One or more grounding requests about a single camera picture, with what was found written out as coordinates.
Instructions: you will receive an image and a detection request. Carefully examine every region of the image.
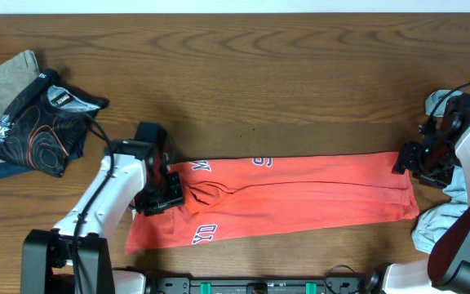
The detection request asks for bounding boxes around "light blue t-shirt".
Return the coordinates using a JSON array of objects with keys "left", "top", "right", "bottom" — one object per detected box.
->
[{"left": 411, "top": 90, "right": 468, "bottom": 254}]

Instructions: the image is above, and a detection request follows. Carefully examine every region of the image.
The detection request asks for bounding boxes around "black orange patterned shirt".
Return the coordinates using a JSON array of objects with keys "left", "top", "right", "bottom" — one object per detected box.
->
[{"left": 0, "top": 69, "right": 109, "bottom": 177}]

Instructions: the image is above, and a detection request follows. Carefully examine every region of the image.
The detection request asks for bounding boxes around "red t-shirt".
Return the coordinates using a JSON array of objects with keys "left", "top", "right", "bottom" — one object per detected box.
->
[{"left": 125, "top": 152, "right": 419, "bottom": 254}]

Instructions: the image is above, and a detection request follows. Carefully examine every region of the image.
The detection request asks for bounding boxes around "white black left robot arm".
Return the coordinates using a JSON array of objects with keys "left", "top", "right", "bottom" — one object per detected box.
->
[{"left": 20, "top": 122, "right": 184, "bottom": 293}]

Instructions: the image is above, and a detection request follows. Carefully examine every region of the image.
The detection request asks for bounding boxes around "black base cable loop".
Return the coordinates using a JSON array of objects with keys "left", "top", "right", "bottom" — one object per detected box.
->
[{"left": 323, "top": 264, "right": 361, "bottom": 294}]

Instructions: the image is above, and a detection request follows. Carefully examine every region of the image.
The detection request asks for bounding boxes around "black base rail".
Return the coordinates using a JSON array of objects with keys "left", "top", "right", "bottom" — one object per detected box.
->
[{"left": 144, "top": 273, "right": 382, "bottom": 294}]

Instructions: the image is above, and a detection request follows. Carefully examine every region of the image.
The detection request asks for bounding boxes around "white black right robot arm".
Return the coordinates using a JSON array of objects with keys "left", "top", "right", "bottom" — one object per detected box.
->
[{"left": 378, "top": 90, "right": 470, "bottom": 293}]

